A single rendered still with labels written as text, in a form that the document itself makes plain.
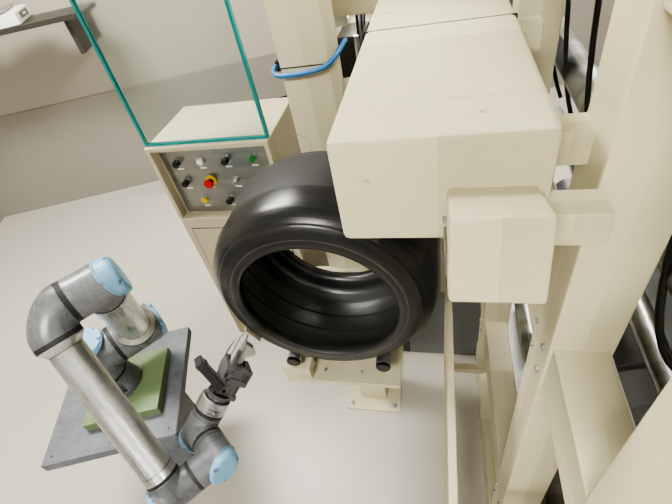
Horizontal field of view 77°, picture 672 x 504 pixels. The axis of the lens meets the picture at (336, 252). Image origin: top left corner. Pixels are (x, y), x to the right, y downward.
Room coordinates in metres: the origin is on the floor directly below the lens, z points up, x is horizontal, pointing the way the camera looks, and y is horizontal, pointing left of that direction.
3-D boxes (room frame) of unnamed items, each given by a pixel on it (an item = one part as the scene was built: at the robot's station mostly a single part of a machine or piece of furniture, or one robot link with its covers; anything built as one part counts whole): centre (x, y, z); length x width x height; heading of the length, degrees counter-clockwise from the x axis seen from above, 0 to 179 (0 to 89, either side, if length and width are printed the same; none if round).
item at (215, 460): (0.56, 0.46, 0.86); 0.12 x 0.12 x 0.09; 32
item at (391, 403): (1.15, -0.05, 0.01); 0.27 x 0.27 x 0.02; 71
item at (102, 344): (1.05, 0.96, 0.82); 0.17 x 0.15 x 0.18; 122
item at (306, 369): (0.94, 0.15, 0.83); 0.36 x 0.09 x 0.06; 161
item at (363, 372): (0.90, 0.02, 0.80); 0.37 x 0.36 x 0.02; 71
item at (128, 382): (1.04, 0.97, 0.69); 0.19 x 0.19 x 0.10
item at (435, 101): (0.69, -0.23, 1.71); 0.61 x 0.25 x 0.15; 161
